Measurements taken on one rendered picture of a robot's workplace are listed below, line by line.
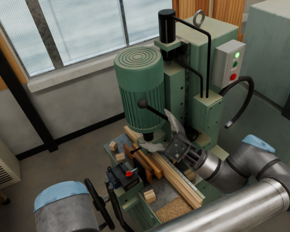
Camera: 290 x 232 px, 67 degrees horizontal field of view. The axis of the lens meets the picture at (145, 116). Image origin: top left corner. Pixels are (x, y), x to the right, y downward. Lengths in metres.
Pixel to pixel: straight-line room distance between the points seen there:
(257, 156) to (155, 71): 0.41
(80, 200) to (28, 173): 2.17
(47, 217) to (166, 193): 0.70
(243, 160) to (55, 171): 2.07
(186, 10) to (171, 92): 1.54
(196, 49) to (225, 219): 0.55
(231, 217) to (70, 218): 0.34
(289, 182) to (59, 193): 0.57
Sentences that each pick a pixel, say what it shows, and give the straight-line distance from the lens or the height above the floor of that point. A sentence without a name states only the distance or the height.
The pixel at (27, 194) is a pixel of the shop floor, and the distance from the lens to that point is 2.52.
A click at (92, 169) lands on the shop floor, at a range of 2.38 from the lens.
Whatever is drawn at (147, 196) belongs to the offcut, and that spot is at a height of 0.94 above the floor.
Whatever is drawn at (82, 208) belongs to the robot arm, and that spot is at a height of 1.45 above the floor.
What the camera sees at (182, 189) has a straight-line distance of 1.06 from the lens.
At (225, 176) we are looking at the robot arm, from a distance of 0.77.
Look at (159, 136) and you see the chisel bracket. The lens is 1.08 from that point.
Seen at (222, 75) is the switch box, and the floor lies 1.38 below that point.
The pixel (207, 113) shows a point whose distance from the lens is 0.92.
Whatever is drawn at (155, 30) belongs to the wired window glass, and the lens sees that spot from 2.50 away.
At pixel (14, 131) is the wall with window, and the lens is 2.57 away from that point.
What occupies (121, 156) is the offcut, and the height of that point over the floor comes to 0.94.
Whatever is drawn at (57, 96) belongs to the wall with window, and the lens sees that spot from 2.36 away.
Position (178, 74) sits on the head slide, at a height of 1.41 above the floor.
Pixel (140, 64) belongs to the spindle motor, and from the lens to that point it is 0.75.
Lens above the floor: 1.88
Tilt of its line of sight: 43 degrees down
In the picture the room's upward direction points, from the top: 8 degrees counter-clockwise
